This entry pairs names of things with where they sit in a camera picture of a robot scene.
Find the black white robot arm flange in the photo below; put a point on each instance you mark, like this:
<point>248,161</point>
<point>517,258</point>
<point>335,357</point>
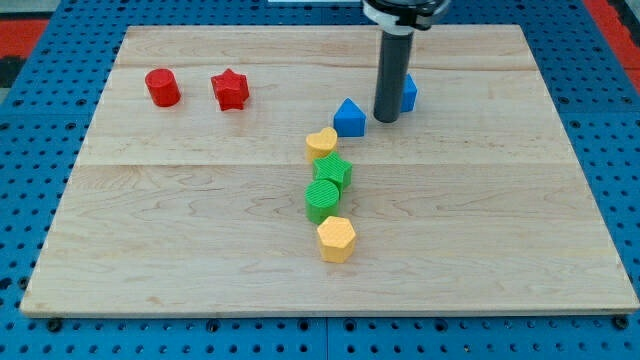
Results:
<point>402,17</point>

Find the green star block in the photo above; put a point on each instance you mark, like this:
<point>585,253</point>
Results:
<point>334,169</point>

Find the blue triangle block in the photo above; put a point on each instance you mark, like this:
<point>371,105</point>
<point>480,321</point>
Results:
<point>349,120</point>

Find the red star block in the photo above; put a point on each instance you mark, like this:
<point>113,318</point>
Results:
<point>230,89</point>

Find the green cylinder block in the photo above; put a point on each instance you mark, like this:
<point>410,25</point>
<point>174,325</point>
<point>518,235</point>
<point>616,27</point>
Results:
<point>321,200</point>

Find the yellow heart block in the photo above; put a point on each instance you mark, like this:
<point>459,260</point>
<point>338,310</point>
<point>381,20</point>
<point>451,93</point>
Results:
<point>320,144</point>

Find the yellow hexagon block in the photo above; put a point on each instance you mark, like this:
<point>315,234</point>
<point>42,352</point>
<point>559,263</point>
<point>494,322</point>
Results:
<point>336,239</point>

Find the light wooden board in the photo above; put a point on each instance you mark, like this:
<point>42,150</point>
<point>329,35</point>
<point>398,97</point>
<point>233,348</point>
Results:
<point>473,204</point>

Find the blue cube block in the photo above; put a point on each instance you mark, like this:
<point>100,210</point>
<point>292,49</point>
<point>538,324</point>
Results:
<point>410,92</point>

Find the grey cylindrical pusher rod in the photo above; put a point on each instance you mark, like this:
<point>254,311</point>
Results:
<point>394,57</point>

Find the red cylinder block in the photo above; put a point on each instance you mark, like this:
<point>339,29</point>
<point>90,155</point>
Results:
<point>163,88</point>

